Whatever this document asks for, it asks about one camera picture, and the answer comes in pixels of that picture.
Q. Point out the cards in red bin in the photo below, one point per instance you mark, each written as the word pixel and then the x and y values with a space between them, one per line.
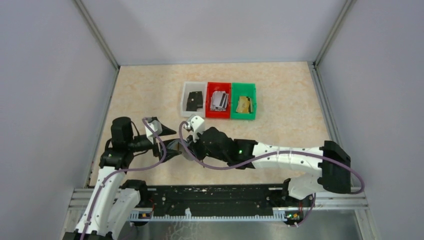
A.
pixel 219 101

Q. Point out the card in green bin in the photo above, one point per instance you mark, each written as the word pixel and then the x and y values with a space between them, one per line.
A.
pixel 244 105

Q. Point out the aluminium frame rail left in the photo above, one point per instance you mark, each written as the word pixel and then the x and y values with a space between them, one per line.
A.
pixel 96 33

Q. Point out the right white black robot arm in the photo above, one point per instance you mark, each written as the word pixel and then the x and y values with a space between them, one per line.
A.
pixel 250 154

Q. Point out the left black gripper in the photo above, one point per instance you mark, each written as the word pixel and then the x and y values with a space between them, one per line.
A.
pixel 166 131

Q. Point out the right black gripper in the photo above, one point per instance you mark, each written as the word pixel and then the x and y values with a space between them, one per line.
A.
pixel 193 147

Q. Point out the white plastic bin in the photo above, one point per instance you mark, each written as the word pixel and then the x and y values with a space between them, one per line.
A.
pixel 189 86

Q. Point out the red plastic bin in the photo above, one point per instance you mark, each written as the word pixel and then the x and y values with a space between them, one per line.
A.
pixel 218 86

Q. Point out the green plastic bin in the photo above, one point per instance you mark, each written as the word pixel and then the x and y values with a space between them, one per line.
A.
pixel 243 89

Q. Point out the black card holder in bin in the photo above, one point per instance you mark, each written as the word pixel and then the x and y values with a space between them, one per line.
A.
pixel 194 101

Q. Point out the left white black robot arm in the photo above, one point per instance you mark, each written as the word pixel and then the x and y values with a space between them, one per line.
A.
pixel 113 198

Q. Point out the aluminium frame rail right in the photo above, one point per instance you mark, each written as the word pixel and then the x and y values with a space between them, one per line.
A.
pixel 328 109

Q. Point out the aluminium frame rail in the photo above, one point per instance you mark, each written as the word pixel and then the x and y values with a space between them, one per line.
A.
pixel 96 33
pixel 328 109

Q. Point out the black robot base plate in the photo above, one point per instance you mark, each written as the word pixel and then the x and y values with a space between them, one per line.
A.
pixel 228 200

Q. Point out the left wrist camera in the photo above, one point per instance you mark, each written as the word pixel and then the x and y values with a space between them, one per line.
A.
pixel 152 125

